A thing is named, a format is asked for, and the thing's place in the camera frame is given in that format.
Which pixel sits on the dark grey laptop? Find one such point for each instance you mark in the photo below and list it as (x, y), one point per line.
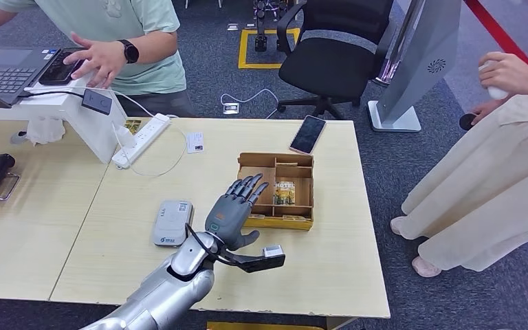
(4, 75)

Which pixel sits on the white plug adapter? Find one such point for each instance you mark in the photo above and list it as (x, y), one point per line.
(124, 136)

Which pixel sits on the black smartphone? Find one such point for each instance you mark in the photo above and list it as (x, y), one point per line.
(56, 75)

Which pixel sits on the cardboard compartment box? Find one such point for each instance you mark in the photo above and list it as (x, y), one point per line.
(291, 214)

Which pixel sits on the white power strip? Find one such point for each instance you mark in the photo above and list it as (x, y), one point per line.
(143, 139)

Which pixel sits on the person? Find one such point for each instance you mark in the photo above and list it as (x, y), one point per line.
(482, 191)
(154, 18)

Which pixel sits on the pink-edged smartphone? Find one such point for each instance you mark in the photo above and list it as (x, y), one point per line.
(307, 135)

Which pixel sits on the black power adapter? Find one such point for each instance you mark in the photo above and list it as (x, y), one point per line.
(97, 101)

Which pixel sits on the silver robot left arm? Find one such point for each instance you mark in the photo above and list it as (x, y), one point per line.
(186, 282)

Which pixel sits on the white small bottle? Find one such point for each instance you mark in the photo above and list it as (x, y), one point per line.
(498, 93)

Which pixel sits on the grey standing kiosk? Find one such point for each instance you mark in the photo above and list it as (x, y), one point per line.
(419, 64)

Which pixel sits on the black robot legs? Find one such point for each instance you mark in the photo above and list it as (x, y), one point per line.
(260, 43)

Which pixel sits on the person's right hand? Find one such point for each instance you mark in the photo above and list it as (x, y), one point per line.
(482, 110)

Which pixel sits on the crumpled white tissue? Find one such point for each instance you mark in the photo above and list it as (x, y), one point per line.
(45, 131)

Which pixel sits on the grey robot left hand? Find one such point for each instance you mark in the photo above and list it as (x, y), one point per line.
(227, 218)

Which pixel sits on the person's left forearm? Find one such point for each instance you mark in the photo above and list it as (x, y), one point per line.
(154, 45)

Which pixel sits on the person's left hand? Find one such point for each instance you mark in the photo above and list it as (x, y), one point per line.
(100, 61)
(512, 73)

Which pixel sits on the grey desk grommet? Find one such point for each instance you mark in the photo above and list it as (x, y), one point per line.
(18, 138)

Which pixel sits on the gold printed packet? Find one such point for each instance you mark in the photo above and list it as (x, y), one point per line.
(133, 126)

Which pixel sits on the black round object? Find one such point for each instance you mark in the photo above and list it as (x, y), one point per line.
(467, 121)

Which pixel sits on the white ID card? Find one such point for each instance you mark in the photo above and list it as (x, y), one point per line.
(194, 142)

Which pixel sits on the black wristwatch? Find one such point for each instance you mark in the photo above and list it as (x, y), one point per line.
(129, 51)

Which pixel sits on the metal floor socket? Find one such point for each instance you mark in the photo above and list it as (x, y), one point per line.
(230, 109)

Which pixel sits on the white desk riser stand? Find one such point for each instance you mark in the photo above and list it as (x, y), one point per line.
(91, 127)

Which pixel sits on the grey card reader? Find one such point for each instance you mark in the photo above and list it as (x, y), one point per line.
(170, 223)

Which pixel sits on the black office chair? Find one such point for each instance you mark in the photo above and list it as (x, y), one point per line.
(332, 68)

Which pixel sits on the pale shoe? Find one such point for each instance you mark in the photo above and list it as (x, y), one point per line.
(398, 226)
(424, 268)

